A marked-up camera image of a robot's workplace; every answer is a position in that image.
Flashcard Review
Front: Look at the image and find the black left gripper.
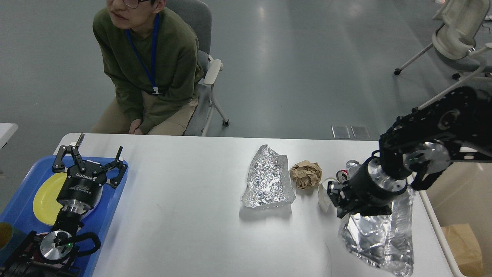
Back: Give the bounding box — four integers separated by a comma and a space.
52, 133, 128, 216

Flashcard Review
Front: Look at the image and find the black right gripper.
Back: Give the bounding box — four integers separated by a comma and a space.
327, 156, 407, 219

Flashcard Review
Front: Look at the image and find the yellow plate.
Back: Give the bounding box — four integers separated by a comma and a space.
32, 172, 67, 226

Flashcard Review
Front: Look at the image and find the aluminium foil tray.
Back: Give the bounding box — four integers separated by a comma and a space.
339, 178, 416, 277

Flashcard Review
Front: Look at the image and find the dark teal mug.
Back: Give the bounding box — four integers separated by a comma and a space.
0, 222, 27, 265

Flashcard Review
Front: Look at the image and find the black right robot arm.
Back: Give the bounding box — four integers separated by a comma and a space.
327, 86, 492, 219

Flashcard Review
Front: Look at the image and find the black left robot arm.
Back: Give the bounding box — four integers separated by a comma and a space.
1, 134, 128, 277

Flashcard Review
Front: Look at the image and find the white paper cup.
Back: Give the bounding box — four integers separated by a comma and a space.
317, 177, 339, 213

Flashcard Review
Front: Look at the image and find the crushed red can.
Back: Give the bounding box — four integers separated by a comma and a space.
336, 169, 350, 184

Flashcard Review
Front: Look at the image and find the crumpled brown paper ball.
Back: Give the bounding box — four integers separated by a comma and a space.
289, 160, 322, 190

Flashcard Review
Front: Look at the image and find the floor outlet plate left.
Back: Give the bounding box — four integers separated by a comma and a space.
331, 126, 351, 140

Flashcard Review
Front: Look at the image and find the floor outlet plate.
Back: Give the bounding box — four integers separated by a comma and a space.
331, 126, 351, 140
351, 126, 371, 140

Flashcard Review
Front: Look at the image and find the floor outlet plate right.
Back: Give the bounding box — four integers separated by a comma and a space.
351, 126, 371, 140

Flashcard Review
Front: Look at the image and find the crumpled aluminium foil sheet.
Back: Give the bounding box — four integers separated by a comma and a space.
241, 144, 296, 209

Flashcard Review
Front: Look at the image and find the white side table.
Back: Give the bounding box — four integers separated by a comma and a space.
0, 122, 19, 149

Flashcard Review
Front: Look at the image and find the beige plastic bin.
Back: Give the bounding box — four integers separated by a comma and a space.
420, 160, 492, 277

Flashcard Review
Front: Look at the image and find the person in khaki trousers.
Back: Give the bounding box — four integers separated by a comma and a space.
91, 0, 204, 136

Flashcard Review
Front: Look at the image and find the grey office chair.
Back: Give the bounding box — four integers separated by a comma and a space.
167, 0, 230, 137

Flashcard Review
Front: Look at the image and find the white office chair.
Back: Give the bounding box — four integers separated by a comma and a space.
394, 0, 491, 110

